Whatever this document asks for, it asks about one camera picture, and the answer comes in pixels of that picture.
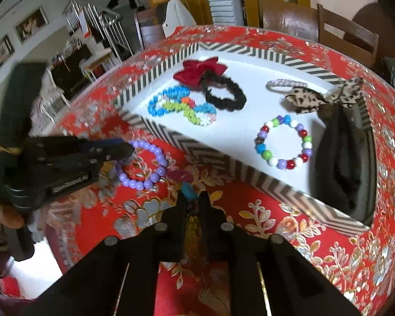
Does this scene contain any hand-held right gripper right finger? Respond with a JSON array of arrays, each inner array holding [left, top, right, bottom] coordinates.
[[197, 191, 363, 316]]

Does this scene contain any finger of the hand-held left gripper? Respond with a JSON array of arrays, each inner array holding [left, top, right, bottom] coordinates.
[[42, 155, 113, 170], [28, 136, 134, 159]]

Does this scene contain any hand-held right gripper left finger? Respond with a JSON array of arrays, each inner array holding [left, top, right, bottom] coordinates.
[[21, 191, 189, 316]]

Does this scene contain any dark multicoloured bead bracelet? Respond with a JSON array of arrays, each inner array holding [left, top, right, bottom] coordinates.
[[167, 169, 201, 264]]

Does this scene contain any blue bead bracelet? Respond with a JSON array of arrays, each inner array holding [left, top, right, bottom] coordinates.
[[147, 86, 191, 118]]

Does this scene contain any purple bead bracelet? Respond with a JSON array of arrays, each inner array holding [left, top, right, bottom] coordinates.
[[115, 139, 168, 191]]

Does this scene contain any striped-rim white tray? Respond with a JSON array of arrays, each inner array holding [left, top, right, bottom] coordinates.
[[113, 42, 377, 233]]

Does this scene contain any multicoloured braided bracelet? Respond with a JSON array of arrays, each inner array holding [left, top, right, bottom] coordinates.
[[161, 97, 217, 127]]

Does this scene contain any red bow black scrunchie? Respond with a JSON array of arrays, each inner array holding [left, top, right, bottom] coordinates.
[[173, 57, 247, 112]]

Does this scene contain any leopard print bow hair tie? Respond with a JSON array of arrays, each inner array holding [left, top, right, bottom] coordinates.
[[266, 77, 364, 115]]

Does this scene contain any person's left hand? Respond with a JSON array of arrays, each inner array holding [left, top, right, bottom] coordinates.
[[0, 204, 26, 230]]

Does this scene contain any red floral tablecloth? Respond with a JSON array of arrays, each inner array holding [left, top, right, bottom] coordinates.
[[26, 24, 395, 316]]

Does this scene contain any small white table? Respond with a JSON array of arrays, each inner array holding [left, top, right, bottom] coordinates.
[[81, 48, 120, 81]]

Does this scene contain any metal stair railing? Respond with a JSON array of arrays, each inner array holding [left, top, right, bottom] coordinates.
[[64, 0, 134, 64]]

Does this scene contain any dark wooden chair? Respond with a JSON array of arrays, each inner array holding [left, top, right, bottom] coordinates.
[[134, 8, 167, 52]]

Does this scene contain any black pouch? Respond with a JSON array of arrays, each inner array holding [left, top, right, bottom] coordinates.
[[311, 103, 377, 223]]

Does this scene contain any large multicoloured bead bracelet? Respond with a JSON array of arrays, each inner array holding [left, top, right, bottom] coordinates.
[[255, 115, 314, 171]]

